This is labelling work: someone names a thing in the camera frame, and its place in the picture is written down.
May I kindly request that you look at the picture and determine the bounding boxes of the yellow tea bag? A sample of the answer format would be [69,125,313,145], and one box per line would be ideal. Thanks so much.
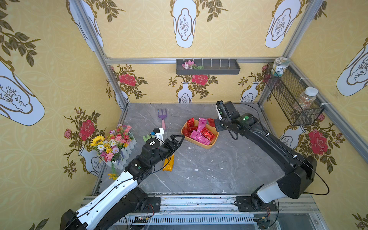
[163,154,175,172]

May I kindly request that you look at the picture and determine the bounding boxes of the pink tea bag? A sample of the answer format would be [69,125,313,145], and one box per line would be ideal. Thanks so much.
[190,130,211,146]
[197,118,207,133]

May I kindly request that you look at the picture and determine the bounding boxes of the red tea bag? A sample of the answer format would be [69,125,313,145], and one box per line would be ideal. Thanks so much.
[200,127,216,142]
[182,127,191,138]
[186,118,195,128]
[207,118,216,127]

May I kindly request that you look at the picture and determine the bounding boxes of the orange plastic storage box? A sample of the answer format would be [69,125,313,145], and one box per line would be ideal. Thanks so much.
[181,117,219,149]

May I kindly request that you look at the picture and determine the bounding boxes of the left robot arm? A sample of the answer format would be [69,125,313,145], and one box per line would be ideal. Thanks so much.
[60,135,185,230]

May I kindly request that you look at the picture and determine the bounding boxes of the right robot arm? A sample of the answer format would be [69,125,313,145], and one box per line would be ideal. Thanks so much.
[214,101,317,211]

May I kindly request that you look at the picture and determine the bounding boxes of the green toy rake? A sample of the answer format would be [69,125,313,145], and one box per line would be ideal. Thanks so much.
[143,134,154,142]

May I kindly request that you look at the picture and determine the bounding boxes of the purple pink garden fork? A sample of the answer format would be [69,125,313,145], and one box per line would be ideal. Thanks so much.
[158,109,168,131]

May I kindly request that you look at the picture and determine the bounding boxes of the artificial flower bouquet fence pot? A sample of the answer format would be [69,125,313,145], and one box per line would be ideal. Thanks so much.
[90,124,137,180]

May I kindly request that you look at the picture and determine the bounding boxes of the small pink flowers on shelf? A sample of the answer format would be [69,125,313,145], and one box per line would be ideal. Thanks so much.
[182,60,204,70]

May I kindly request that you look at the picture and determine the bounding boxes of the small circuit board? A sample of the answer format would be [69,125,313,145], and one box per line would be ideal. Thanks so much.
[134,216,150,224]

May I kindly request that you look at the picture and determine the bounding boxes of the white lidded tin jar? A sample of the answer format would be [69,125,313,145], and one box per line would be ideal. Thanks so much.
[270,57,290,77]

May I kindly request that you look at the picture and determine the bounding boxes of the clear jar white lid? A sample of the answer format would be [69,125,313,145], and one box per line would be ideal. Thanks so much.
[293,87,319,111]

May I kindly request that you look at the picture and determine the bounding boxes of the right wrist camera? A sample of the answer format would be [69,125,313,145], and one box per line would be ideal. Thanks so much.
[216,105,223,120]

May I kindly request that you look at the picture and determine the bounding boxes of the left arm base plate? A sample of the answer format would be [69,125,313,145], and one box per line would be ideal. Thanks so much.
[144,196,161,213]

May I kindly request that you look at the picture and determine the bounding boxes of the grey wall shelf tray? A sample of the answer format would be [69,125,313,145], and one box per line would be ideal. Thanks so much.
[176,58,241,75]

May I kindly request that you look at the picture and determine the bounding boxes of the black wire wall basket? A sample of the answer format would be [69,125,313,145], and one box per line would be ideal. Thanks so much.
[264,63,324,126]

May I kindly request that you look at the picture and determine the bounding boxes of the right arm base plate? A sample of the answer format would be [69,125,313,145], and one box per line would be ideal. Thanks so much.
[233,196,278,212]

